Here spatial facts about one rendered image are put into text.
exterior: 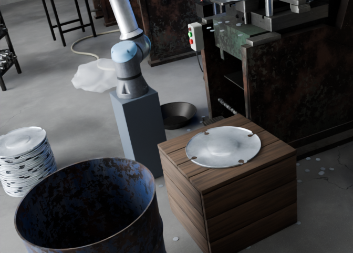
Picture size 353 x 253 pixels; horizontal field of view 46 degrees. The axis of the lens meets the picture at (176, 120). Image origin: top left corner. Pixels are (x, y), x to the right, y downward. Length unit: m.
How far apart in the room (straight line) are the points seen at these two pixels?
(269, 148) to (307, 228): 0.38
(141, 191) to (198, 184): 0.20
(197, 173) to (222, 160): 0.11
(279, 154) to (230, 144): 0.19
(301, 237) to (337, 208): 0.23
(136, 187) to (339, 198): 0.91
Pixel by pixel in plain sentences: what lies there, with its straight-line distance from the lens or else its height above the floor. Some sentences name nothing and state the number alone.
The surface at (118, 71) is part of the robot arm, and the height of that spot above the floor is 0.58.
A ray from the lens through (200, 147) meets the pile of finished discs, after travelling 1.62.
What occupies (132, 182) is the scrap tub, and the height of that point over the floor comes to 0.39.
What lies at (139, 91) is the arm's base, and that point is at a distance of 1.89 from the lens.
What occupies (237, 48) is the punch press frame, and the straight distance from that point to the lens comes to 2.01.
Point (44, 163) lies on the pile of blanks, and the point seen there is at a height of 0.14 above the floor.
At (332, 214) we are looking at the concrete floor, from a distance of 1.83.
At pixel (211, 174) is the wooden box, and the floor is 0.35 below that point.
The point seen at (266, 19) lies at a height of 0.69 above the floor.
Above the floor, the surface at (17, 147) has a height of 0.25.
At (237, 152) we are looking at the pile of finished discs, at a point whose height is 0.35.
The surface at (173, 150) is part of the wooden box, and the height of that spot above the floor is 0.35.
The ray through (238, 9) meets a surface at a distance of 2.06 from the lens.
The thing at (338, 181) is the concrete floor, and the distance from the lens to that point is 2.01.
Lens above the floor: 1.21
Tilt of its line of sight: 28 degrees down
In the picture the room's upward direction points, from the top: 10 degrees counter-clockwise
